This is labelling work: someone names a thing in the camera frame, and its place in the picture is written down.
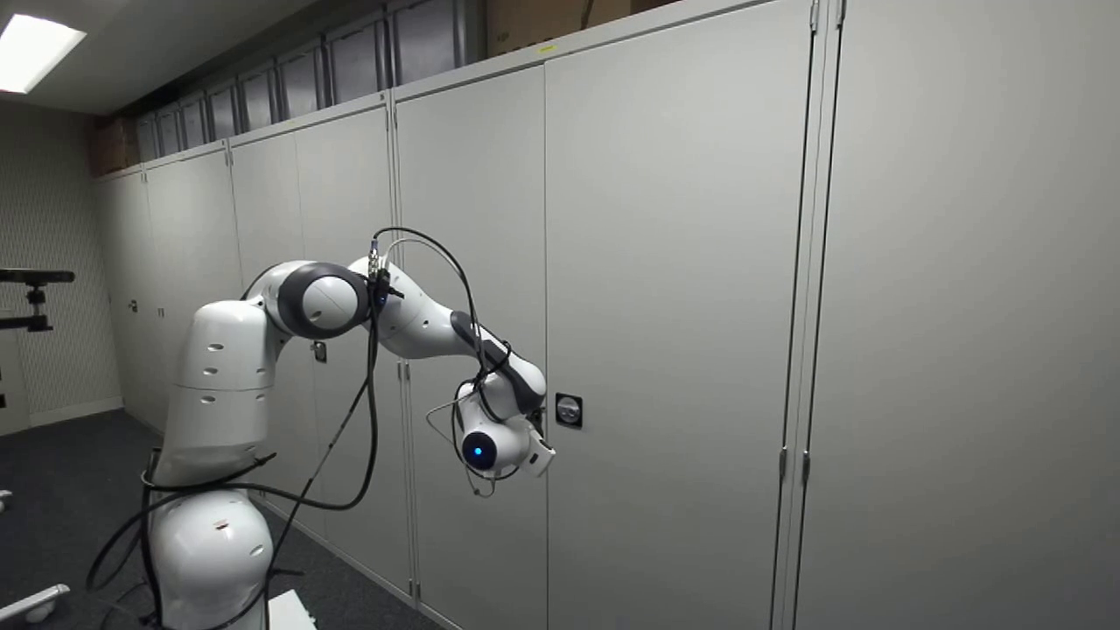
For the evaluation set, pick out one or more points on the row of grey cabinets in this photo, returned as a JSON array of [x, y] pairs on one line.
[[192, 227]]

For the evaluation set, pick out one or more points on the wide grey cabinet door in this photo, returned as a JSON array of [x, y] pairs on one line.
[[682, 262]]

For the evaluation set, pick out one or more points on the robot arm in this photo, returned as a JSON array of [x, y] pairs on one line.
[[219, 376]]

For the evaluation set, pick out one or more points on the narrow grey cabinet door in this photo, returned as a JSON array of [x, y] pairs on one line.
[[472, 219]]

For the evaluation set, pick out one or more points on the grey metal cabinet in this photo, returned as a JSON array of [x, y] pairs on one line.
[[665, 262], [962, 306]]

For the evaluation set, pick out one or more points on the small brown cardboard box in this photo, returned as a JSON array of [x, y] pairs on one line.
[[114, 147]]

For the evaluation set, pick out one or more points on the large cardboard box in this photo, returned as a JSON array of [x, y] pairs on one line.
[[534, 22]]

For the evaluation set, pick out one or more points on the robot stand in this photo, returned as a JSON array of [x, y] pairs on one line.
[[293, 614]]

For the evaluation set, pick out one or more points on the row of grey storage bins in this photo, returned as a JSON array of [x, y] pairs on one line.
[[354, 61]]

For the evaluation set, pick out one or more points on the camera on mount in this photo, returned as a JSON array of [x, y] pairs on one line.
[[35, 278]]

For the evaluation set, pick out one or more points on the ceiling light panel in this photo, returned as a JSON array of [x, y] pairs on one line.
[[31, 51]]

